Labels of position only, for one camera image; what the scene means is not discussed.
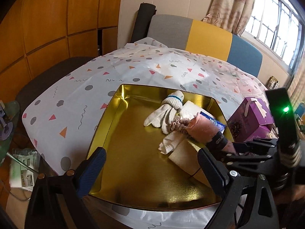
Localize pink fuzzy sock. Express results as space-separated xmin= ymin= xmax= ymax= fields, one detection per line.
xmin=186 ymin=114 xmax=237 ymax=154

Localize grey yellow blue headboard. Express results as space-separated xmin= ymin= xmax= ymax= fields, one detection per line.
xmin=146 ymin=14 xmax=263 ymax=78

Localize round glass table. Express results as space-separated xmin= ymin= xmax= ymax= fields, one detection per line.
xmin=0 ymin=100 xmax=40 ymax=174

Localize white knit glove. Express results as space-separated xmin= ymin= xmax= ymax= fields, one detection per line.
xmin=143 ymin=91 xmax=185 ymax=134

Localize beige printed curtain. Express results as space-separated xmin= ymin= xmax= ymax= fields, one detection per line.
xmin=289 ymin=52 xmax=305 ymax=115
xmin=202 ymin=0 xmax=260 ymax=37

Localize barred window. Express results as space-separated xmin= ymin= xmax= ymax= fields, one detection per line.
xmin=244 ymin=0 xmax=305 ymax=77

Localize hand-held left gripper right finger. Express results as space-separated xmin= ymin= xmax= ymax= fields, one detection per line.
xmin=197 ymin=147 xmax=279 ymax=229

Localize wooden wardrobe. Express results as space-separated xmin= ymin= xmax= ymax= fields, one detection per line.
xmin=0 ymin=0 xmax=124 ymax=93

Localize dusty mauve satin scrunchie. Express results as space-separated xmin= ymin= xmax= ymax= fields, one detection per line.
xmin=170 ymin=118 xmax=191 ymax=136

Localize blue pocket tissue packet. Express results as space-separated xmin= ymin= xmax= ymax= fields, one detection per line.
xmin=200 ymin=111 xmax=227 ymax=134

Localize cream elastic bandage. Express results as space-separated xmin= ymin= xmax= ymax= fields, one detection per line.
xmin=168 ymin=139 xmax=215 ymax=188

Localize white fringed cloth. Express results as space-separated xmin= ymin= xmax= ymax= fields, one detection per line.
xmin=158 ymin=132 xmax=190 ymax=154

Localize green white paper packets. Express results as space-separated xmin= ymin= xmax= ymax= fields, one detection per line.
xmin=10 ymin=149 xmax=40 ymax=192

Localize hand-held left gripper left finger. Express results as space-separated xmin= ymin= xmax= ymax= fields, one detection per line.
xmin=25 ymin=147 xmax=107 ymax=229

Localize gold rectangular tin box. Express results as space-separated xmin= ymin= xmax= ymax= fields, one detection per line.
xmin=86 ymin=84 xmax=235 ymax=211

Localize dark grey bedside bench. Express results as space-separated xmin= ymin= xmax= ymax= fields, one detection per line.
xmin=15 ymin=57 xmax=96 ymax=105

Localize black rolled mat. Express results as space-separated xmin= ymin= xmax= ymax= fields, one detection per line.
xmin=131 ymin=3 xmax=156 ymax=44

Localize white patterned bed sheet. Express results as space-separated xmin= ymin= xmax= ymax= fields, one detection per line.
xmin=22 ymin=37 xmax=274 ymax=229

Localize purple cardboard tissue box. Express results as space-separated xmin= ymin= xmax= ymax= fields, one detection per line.
xmin=226 ymin=97 xmax=274 ymax=142

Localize person's right hand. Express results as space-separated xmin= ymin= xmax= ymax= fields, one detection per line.
xmin=278 ymin=143 xmax=301 ymax=169

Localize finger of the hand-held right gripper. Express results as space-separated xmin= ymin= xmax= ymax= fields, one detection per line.
xmin=221 ymin=148 xmax=280 ymax=173
xmin=235 ymin=138 xmax=278 ymax=155

